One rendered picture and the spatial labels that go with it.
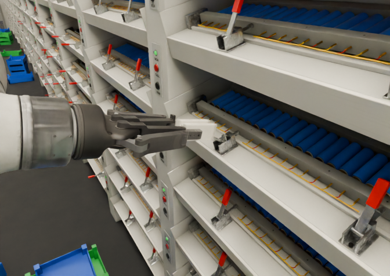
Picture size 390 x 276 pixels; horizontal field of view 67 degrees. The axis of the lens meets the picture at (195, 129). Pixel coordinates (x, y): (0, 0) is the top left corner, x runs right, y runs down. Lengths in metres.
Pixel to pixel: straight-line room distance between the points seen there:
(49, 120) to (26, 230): 1.54
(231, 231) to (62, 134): 0.43
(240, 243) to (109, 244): 1.09
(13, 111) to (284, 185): 0.38
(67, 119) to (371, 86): 0.34
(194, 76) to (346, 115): 0.41
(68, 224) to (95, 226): 0.16
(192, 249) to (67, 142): 0.59
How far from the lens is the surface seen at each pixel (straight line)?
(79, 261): 1.46
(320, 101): 0.37
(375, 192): 0.40
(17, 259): 1.76
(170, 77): 0.66
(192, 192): 0.76
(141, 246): 1.43
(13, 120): 0.37
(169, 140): 0.42
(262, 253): 0.64
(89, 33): 1.31
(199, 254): 0.88
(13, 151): 0.37
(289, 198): 0.47
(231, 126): 0.60
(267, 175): 0.50
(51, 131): 0.37
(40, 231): 1.85
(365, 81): 0.36
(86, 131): 0.39
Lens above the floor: 1.19
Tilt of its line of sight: 27 degrees down
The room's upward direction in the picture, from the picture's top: straight up
